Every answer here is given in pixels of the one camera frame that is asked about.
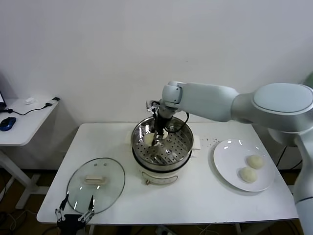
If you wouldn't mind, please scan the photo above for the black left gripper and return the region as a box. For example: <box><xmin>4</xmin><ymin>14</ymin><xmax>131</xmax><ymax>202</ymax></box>
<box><xmin>55</xmin><ymin>192</ymin><xmax>95</xmax><ymax>230</ymax></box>

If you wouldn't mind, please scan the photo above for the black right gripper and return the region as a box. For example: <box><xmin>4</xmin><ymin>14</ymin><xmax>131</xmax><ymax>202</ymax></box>
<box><xmin>151</xmin><ymin>115</ymin><xmax>172</xmax><ymax>147</ymax></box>

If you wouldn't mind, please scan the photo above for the glass lid with cream handle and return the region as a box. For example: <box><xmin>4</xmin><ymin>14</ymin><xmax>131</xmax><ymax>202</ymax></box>
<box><xmin>66</xmin><ymin>158</ymin><xmax>126</xmax><ymax>215</ymax></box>

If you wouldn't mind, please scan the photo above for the stainless steel steamer basket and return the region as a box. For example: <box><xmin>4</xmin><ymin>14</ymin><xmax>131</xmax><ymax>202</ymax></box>
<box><xmin>125</xmin><ymin>115</ymin><xmax>202</xmax><ymax>172</ymax></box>

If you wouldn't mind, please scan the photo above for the cream electric cooker base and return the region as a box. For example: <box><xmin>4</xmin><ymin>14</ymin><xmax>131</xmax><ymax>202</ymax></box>
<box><xmin>132</xmin><ymin>144</ymin><xmax>198</xmax><ymax>186</ymax></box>

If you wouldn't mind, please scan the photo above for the white round plate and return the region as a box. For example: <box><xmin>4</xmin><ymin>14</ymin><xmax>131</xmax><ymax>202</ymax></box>
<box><xmin>213</xmin><ymin>139</ymin><xmax>276</xmax><ymax>192</ymax></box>

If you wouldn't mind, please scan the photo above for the white side desk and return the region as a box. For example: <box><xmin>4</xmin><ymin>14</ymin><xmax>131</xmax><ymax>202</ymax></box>
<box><xmin>0</xmin><ymin>97</ymin><xmax>60</xmax><ymax>211</ymax></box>

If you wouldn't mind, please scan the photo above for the blue computer mouse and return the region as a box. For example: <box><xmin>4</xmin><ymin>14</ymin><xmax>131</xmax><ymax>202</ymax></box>
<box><xmin>0</xmin><ymin>117</ymin><xmax>17</xmax><ymax>132</ymax></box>

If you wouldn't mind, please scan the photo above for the black laptop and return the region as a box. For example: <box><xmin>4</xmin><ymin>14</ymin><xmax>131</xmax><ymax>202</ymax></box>
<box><xmin>0</xmin><ymin>91</ymin><xmax>7</xmax><ymax>113</ymax></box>

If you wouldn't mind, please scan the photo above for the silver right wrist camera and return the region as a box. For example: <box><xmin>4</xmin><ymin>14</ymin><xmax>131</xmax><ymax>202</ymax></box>
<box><xmin>146</xmin><ymin>99</ymin><xmax>159</xmax><ymax>113</ymax></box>

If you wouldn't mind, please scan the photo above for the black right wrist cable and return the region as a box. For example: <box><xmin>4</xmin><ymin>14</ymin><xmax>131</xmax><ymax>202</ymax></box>
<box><xmin>170</xmin><ymin>112</ymin><xmax>189</xmax><ymax>134</ymax></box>

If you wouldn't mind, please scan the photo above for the black desk cable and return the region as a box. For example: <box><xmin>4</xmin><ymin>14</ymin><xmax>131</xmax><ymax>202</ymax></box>
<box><xmin>1</xmin><ymin>97</ymin><xmax>61</xmax><ymax>116</ymax></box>

